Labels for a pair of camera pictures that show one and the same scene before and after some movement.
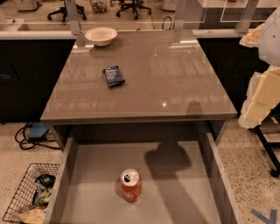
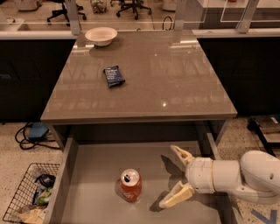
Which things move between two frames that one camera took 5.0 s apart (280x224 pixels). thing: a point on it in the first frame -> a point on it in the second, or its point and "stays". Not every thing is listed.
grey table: (145, 82) stays
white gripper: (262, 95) -> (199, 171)
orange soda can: (130, 185) stays
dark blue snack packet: (114, 76) stays
